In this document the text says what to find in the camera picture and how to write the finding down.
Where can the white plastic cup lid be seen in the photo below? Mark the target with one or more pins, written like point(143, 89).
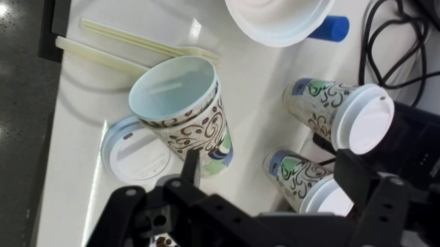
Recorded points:
point(138, 158)

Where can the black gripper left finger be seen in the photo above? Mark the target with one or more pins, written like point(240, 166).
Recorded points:
point(132, 214)

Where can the patterned paper cup without lid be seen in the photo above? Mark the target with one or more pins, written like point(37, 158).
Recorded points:
point(183, 114)

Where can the white bowl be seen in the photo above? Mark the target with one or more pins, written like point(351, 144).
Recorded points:
point(279, 22)

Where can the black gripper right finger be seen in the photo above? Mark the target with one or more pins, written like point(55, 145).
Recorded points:
point(380, 206)

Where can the cream plastic spoon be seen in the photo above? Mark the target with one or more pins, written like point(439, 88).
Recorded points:
point(97, 54)

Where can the patterned paper cup with lid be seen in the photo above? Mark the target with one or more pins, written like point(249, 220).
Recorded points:
point(348, 114)
point(303, 183)

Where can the cream plastic fork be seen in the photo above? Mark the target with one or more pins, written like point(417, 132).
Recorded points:
point(138, 41)

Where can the blue plastic cylinder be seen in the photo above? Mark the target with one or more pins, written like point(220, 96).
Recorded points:
point(332, 27)

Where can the dark wood cabinet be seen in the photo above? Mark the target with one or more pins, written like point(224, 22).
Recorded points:
point(53, 27)

